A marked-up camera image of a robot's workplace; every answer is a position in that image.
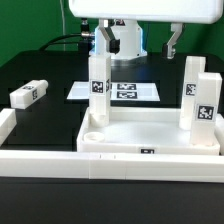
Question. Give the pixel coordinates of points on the white desk tabletop tray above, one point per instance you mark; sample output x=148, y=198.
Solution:
x=141, y=131

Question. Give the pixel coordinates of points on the white U-shaped fence frame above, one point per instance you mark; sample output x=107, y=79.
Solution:
x=42, y=163

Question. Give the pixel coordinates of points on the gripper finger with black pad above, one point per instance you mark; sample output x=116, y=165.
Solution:
x=106, y=41
x=168, y=50

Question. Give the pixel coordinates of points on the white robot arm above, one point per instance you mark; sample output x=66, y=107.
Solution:
x=177, y=12

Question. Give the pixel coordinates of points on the fiducial marker sheet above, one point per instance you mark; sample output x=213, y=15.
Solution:
x=119, y=91

